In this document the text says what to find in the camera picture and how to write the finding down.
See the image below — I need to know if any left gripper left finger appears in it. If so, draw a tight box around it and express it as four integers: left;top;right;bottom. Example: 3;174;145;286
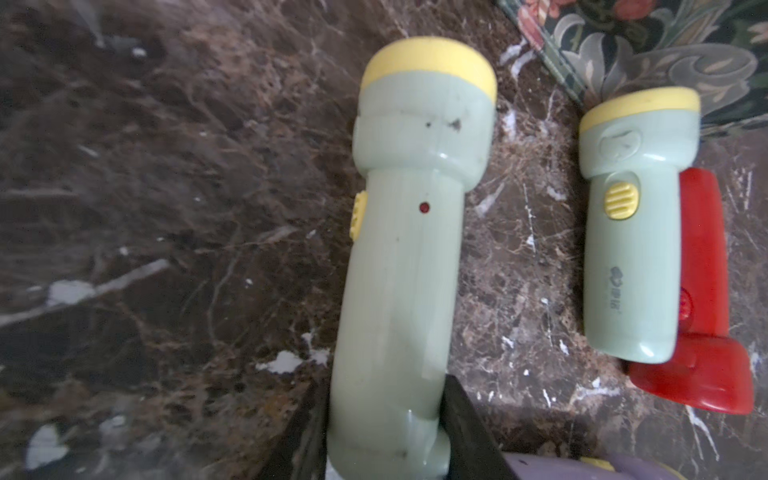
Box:
255;379;330;480

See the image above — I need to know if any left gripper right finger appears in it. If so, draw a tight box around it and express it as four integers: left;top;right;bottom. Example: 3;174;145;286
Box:
440;375;518;480

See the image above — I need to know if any purple flashlight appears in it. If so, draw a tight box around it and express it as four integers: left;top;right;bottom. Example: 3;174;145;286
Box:
504;453;686;480

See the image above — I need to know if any green flashlight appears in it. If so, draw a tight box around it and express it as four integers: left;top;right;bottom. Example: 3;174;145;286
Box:
578;87;701;364
327;37;497;479

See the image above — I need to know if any cream canvas tote bag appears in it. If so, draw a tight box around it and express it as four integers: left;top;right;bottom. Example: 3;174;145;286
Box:
498;0;767;137

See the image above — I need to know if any small red flashlight right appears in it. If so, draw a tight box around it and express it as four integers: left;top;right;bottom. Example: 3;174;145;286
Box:
627;168;754;415

